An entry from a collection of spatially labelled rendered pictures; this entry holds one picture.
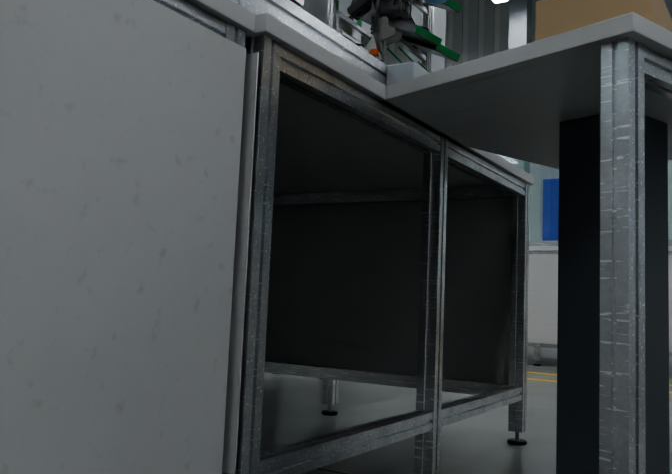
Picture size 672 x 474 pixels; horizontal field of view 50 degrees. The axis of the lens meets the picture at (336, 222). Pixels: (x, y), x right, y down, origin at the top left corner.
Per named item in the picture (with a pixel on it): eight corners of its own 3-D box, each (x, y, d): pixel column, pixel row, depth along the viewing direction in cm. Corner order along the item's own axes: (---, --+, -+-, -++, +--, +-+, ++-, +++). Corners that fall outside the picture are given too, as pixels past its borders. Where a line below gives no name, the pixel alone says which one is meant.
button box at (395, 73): (448, 110, 178) (449, 85, 179) (413, 87, 160) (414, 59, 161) (422, 113, 182) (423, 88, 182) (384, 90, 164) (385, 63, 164)
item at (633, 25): (850, 137, 160) (849, 124, 160) (633, 30, 105) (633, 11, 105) (572, 172, 215) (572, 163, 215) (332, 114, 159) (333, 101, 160)
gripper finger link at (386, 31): (393, 47, 182) (394, 12, 183) (372, 51, 185) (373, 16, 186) (398, 51, 185) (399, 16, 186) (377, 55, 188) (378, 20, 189)
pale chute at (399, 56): (443, 112, 213) (453, 99, 211) (418, 101, 203) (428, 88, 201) (391, 58, 228) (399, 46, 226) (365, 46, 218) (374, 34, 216)
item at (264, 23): (533, 185, 239) (533, 176, 240) (266, 31, 111) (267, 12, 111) (204, 199, 311) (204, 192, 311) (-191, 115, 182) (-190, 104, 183)
